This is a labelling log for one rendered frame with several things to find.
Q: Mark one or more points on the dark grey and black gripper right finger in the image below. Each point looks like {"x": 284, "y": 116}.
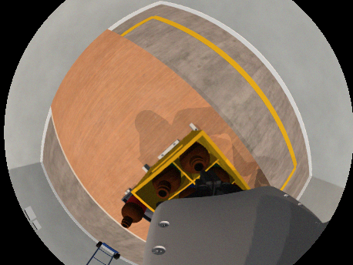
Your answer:
{"x": 220, "y": 188}

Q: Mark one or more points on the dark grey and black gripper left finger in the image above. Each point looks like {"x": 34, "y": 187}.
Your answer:
{"x": 203, "y": 186}

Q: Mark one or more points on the dark grey tray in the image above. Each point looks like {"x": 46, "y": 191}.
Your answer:
{"x": 147, "y": 215}

